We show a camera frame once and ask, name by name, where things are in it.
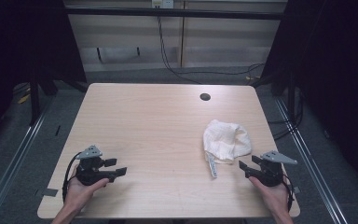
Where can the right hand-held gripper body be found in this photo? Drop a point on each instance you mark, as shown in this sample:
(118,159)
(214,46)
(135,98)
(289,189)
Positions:
(272,174)

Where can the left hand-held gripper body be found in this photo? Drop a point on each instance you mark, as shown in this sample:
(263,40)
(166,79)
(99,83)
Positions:
(88,172)

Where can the metal floor rail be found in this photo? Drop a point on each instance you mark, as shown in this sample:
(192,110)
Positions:
(15,155)
(307,161)

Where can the black wall hook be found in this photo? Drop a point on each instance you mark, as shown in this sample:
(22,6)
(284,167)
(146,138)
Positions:
(99,53)
(138,51)

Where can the person's right hand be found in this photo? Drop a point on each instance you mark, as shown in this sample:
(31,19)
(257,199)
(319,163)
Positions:
(272,196)

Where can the black curtain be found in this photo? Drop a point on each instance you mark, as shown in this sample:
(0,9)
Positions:
(18,56)
(335,77)

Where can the white towel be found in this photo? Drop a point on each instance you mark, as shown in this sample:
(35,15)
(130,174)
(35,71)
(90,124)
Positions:
(225,140)

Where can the person's left hand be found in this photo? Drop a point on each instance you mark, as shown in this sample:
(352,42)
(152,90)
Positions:
(80,194)

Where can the grey tape strip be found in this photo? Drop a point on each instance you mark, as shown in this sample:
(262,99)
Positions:
(296,189)
(49,192)

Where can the black horizontal bar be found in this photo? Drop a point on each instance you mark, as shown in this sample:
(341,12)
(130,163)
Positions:
(174,13)

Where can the white wall socket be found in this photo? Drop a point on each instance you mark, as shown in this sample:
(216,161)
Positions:
(163,3)

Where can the black metal stand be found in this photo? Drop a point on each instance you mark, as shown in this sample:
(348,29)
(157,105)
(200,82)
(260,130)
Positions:
(34,105)
(291,99)

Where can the yellow floor object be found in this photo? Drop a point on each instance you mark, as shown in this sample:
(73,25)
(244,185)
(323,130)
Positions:
(24,99)

